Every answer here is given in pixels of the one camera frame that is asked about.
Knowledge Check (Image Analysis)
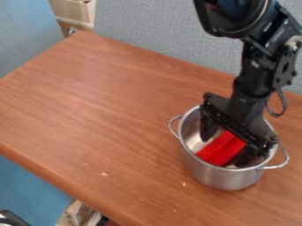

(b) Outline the black and white object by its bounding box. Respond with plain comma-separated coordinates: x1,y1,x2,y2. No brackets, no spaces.
0,210,31,226

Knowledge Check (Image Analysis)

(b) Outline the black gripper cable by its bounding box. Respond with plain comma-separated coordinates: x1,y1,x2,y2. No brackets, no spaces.
266,87,289,118

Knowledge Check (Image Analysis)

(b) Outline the wooden table leg frame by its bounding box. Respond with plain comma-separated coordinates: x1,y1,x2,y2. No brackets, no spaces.
55,200,102,226

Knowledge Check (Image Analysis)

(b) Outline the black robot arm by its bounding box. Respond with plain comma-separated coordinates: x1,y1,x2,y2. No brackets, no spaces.
193,0,302,168

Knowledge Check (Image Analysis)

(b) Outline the stainless steel pot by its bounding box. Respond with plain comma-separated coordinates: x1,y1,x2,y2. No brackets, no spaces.
168,106,289,191

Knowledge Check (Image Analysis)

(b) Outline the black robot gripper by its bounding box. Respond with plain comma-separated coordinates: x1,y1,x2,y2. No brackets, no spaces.
199,79,278,168

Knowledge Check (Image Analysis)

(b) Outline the red rectangular block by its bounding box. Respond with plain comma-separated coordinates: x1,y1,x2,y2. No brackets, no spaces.
197,131,246,167

